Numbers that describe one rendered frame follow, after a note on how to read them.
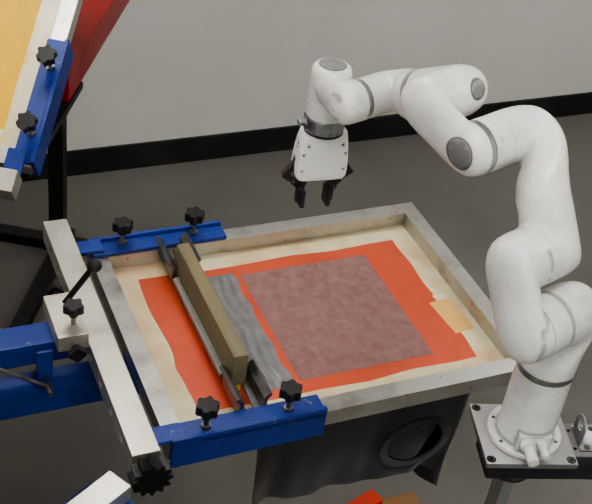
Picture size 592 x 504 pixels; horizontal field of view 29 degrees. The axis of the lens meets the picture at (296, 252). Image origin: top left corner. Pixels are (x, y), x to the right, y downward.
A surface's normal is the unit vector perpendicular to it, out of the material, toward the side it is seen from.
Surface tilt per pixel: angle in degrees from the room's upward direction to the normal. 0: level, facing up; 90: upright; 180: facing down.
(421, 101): 76
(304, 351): 0
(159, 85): 90
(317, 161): 89
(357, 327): 0
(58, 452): 0
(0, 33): 32
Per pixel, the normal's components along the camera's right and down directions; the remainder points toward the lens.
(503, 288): -0.77, 0.29
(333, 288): 0.12, -0.79
